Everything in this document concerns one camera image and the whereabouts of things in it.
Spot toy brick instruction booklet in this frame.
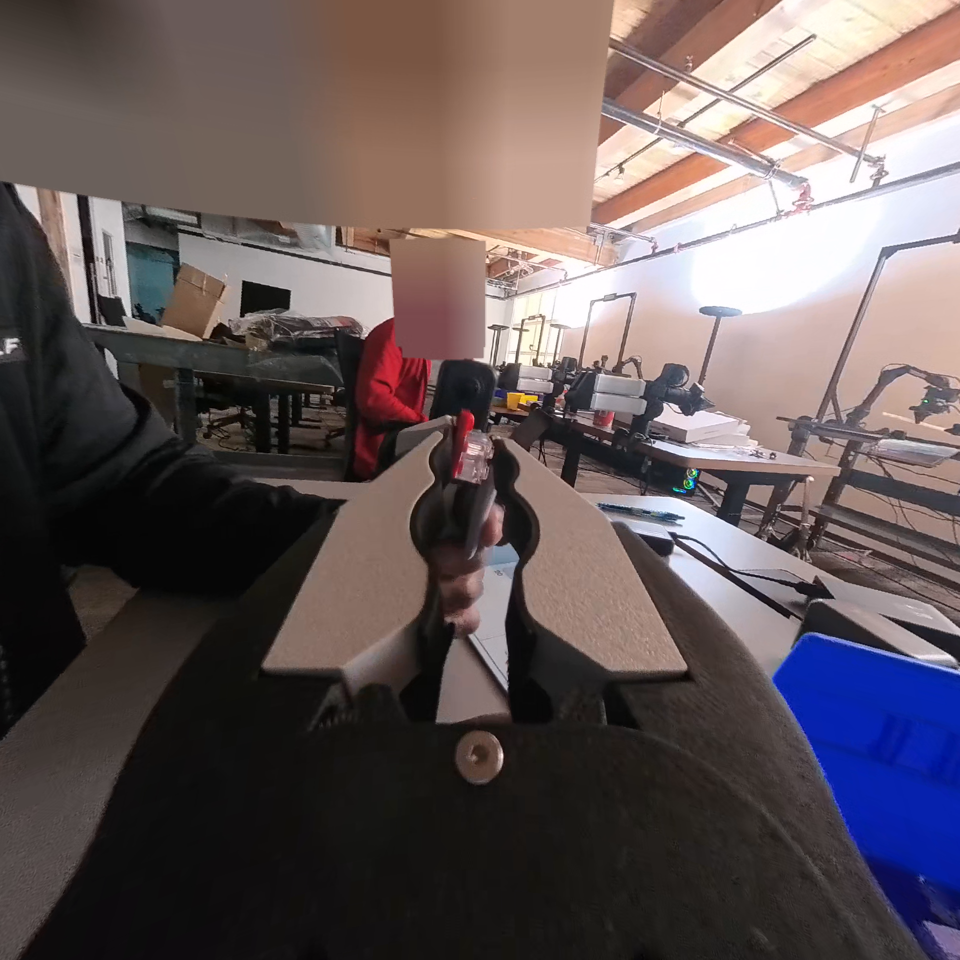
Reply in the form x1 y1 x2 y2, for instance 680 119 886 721
465 543 520 695

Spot black office chair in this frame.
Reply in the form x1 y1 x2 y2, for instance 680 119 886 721
333 330 369 481

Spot cardboard box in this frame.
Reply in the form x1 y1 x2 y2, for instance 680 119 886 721
159 262 230 339

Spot silver ceiling pipe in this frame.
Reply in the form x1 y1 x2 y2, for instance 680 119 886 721
600 97 811 190

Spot thin black cable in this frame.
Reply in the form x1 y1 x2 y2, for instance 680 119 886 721
667 531 822 601

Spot blue pen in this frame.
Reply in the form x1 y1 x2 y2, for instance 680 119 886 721
597 501 685 522

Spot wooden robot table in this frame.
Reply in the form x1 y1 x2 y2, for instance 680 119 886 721
491 405 841 526

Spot black power adapter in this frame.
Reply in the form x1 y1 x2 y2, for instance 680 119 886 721
813 573 960 639

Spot plastic wrapped black bags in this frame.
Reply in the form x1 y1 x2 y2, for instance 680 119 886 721
228 313 365 350

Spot black metal frame stand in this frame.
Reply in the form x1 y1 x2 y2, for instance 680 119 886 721
577 292 639 374

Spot black monitor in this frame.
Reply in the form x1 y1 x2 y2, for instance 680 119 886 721
240 281 292 320

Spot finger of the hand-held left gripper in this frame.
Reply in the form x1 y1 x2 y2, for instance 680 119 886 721
393 417 456 460

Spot person's left hand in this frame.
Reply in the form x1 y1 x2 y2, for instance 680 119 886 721
429 508 507 635

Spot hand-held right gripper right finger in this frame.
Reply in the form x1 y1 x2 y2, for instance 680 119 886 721
491 437 690 690

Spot white flat box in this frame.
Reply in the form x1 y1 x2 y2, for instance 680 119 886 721
652 412 751 445

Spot person's left forearm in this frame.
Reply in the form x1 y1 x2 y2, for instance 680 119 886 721
45 375 346 594

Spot blue plastic bin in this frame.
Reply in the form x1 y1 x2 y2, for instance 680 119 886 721
772 632 960 960

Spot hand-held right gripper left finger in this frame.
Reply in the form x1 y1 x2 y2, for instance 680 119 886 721
261 431 451 695

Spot grey metal table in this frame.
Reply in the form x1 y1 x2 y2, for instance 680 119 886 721
82 322 346 455

